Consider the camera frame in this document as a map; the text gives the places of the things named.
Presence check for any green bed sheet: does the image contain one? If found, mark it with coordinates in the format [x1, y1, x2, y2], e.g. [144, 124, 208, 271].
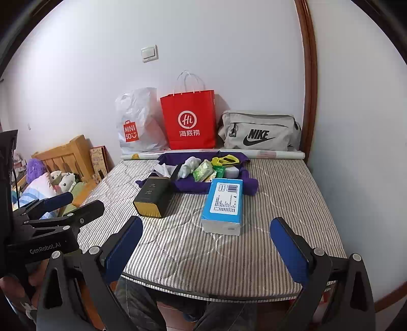
[60, 181, 96, 217]

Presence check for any person's left leg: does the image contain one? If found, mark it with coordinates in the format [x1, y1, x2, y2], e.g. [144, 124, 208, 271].
[113, 278, 194, 331]

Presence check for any person's left hand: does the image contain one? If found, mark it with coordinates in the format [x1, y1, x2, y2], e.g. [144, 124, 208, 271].
[0, 265, 49, 307]

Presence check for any dark green box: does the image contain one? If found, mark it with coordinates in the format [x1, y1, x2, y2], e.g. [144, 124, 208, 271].
[133, 177, 172, 219]

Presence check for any grey waist bag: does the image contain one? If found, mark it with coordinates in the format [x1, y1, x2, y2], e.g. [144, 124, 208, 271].
[218, 110, 302, 151]

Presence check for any white plush toy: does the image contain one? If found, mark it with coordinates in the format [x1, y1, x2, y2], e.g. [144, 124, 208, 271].
[49, 170, 80, 193]

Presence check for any blue striped pillow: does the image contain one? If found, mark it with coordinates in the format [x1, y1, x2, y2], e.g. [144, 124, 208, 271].
[13, 175, 61, 217]

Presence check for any light green wipes packet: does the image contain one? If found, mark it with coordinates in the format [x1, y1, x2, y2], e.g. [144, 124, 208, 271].
[192, 160, 213, 183]

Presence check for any white plastic shopping bag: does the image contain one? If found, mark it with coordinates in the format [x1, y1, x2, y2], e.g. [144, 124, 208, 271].
[115, 87, 169, 155]

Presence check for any black cable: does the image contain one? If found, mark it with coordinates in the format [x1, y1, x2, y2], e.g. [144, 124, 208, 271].
[11, 169, 21, 209]

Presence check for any patterned brown book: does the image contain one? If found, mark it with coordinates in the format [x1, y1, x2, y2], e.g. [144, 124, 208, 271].
[90, 145, 110, 180]

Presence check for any red paper bag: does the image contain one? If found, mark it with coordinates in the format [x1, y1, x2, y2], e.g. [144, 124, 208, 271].
[160, 71, 217, 150]

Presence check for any brown baseboard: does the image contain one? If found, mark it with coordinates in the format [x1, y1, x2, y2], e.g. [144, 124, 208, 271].
[372, 286, 407, 314]

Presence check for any wooden headboard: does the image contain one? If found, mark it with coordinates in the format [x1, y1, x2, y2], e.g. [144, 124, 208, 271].
[32, 134, 97, 191]

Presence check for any purple cloth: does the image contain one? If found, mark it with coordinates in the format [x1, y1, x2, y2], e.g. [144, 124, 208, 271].
[136, 152, 259, 195]

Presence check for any purple plush toy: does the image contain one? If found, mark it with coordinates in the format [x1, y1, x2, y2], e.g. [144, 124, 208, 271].
[26, 159, 47, 183]

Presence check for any person's right leg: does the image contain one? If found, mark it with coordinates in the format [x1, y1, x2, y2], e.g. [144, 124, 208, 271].
[191, 299, 302, 331]

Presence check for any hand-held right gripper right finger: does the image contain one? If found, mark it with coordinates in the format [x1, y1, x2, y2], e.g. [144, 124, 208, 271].
[269, 217, 376, 331]

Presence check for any rolled white poster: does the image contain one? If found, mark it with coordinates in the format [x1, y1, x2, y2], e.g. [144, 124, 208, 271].
[120, 149, 306, 161]

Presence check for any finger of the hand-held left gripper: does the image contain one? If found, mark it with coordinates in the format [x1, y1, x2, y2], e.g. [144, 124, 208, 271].
[25, 199, 105, 230]
[13, 191, 75, 221]

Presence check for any brown wooden door frame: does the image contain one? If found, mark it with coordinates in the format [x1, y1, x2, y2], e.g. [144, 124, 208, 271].
[294, 0, 318, 151]

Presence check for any person's leg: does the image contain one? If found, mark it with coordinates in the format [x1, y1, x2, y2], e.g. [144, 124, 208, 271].
[191, 299, 302, 331]
[113, 278, 194, 331]

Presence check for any white wall switch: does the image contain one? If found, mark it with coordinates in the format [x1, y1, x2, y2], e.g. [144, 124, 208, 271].
[141, 45, 158, 63]

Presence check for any blue tissue pack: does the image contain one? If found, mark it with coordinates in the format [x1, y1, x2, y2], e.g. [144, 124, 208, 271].
[201, 178, 245, 237]

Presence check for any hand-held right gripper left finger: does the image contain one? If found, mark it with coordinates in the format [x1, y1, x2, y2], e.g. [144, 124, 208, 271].
[36, 216, 144, 331]

